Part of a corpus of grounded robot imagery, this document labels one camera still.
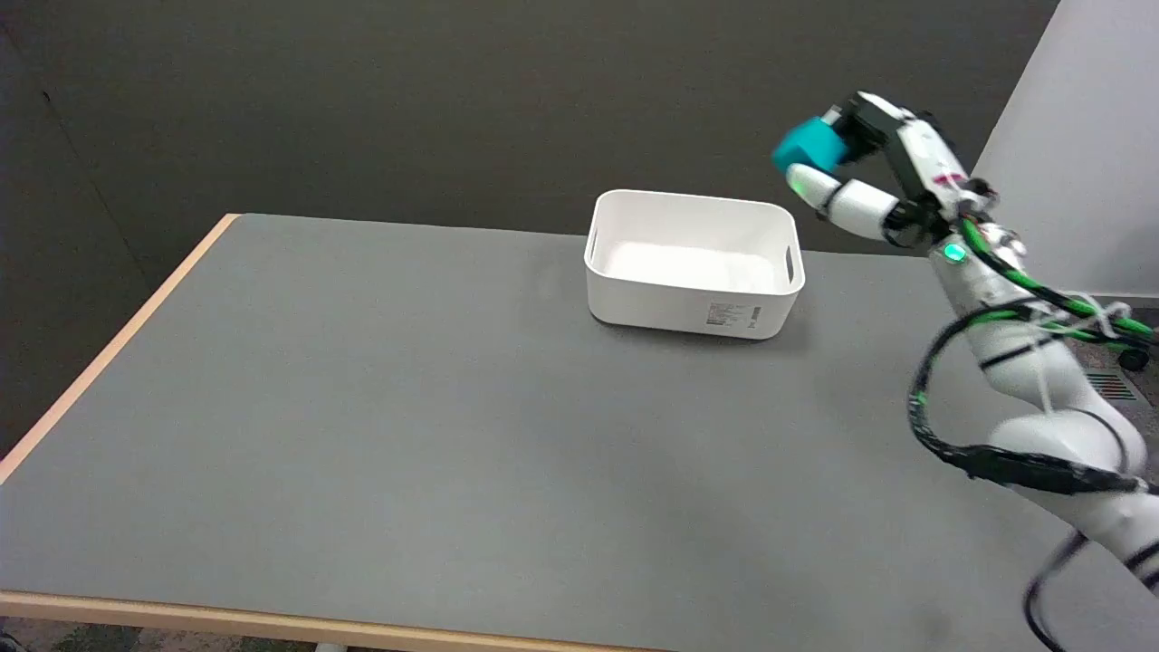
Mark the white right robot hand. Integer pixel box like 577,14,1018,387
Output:
786,91,999,249

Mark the blue wooden cube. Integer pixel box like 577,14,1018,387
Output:
771,117,849,172

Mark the white plastic storage box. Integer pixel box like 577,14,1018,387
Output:
584,189,806,341

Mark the floor vent grille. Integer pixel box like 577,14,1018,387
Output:
1087,372,1138,402

